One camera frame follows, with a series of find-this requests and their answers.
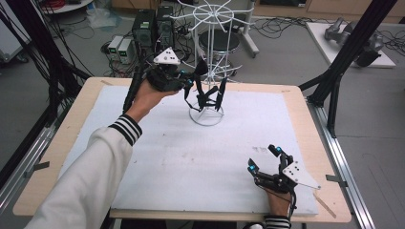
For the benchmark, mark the clear plastic bag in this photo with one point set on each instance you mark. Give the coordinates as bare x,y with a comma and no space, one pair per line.
103,17

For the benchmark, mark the grey metal clamp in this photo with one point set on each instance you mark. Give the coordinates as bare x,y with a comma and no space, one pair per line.
38,167
336,180

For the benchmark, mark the large black computer tower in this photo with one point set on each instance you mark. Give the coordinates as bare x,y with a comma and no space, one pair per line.
144,31

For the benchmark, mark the black round stool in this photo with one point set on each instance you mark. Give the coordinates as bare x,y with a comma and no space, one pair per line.
221,41

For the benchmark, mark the grey bench power supply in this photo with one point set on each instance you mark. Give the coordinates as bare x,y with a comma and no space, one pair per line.
125,51
114,46

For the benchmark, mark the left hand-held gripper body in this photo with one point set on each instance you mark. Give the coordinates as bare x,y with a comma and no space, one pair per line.
165,78

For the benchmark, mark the thin wooden stick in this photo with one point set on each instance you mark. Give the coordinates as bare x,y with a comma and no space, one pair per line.
324,206

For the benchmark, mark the black metal frame post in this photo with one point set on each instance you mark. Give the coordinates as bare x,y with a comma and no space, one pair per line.
35,41
356,41

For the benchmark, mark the person's left hand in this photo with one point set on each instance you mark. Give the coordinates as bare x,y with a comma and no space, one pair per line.
148,98

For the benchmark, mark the person's right hand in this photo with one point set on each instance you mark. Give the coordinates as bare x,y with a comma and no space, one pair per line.
280,203

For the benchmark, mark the round white table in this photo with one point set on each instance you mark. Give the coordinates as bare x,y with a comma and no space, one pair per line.
68,6

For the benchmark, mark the aluminium rail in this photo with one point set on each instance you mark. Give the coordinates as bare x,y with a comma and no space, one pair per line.
344,165
22,165

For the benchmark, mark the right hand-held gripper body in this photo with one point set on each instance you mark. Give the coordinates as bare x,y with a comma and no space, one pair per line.
297,175

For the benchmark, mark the white foam mat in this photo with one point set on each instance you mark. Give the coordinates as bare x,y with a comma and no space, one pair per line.
191,152

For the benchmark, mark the slim black computer tower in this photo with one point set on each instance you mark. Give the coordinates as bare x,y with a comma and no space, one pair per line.
165,25

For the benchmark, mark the white floor board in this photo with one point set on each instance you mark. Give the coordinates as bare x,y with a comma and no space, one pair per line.
321,41

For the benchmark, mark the white stand leg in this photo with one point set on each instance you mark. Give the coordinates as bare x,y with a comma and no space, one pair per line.
250,35

